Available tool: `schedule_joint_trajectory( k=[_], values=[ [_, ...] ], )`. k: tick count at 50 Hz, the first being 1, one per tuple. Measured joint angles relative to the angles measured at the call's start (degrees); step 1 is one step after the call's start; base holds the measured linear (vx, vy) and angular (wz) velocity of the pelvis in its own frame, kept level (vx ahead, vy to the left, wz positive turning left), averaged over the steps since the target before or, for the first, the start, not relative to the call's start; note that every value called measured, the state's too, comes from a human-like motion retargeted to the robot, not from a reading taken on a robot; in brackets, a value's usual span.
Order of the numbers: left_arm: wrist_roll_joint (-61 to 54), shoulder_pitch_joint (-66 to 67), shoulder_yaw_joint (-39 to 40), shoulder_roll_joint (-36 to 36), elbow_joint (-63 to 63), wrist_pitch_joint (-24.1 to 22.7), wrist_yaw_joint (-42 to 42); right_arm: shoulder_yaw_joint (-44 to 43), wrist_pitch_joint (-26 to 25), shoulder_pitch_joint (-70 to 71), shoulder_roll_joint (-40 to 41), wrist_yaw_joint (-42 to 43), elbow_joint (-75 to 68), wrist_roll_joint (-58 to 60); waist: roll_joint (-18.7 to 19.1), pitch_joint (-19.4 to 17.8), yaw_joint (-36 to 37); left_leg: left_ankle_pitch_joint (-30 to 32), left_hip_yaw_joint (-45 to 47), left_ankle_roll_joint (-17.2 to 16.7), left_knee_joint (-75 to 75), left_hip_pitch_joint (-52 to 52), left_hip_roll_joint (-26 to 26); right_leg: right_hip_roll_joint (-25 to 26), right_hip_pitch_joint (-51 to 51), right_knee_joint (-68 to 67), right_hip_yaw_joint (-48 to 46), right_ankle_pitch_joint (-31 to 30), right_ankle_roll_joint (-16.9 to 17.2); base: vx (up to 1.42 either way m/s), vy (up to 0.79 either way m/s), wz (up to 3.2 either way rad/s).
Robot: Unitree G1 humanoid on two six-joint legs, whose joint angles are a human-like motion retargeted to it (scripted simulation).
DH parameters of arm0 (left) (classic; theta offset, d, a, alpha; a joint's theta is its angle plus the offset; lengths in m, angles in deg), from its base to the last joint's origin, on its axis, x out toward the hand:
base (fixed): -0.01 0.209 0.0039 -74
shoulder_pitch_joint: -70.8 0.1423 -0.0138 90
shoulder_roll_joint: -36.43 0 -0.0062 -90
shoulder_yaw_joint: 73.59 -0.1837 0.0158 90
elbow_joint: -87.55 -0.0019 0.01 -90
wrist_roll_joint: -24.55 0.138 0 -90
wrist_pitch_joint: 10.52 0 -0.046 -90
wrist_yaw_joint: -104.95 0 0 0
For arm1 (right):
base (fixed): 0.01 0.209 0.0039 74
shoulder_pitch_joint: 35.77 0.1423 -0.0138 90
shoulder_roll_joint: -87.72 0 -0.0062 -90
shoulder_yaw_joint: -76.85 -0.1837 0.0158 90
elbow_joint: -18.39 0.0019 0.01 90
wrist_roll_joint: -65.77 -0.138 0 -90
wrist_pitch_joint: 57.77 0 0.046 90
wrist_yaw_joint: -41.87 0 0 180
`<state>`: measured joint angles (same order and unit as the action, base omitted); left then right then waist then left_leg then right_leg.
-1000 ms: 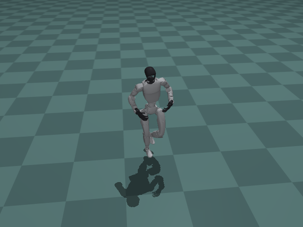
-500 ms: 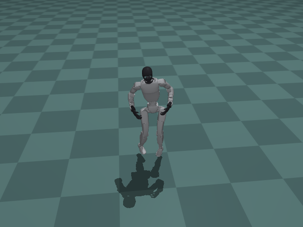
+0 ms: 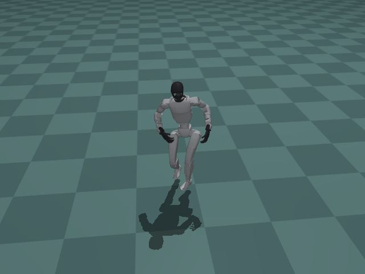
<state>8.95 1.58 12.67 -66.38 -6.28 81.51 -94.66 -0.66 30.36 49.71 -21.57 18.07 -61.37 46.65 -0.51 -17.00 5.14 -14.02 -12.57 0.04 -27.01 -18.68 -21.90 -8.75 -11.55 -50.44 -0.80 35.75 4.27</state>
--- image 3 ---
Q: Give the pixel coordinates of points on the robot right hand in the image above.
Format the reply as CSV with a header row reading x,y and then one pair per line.
x,y
165,135

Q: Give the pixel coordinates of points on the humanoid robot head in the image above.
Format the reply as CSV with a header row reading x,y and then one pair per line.
x,y
177,88

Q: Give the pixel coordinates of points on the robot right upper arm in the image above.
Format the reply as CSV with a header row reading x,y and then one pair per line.
x,y
164,104

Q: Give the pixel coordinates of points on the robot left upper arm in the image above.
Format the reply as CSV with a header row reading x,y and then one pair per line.
x,y
195,101

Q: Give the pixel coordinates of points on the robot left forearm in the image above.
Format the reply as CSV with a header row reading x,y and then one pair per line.
x,y
207,116

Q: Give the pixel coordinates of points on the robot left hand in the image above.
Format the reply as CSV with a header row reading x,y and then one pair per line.
x,y
206,134

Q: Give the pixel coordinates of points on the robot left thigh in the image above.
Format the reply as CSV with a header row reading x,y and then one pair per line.
x,y
192,146

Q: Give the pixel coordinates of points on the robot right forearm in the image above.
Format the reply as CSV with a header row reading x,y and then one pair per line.
x,y
158,122

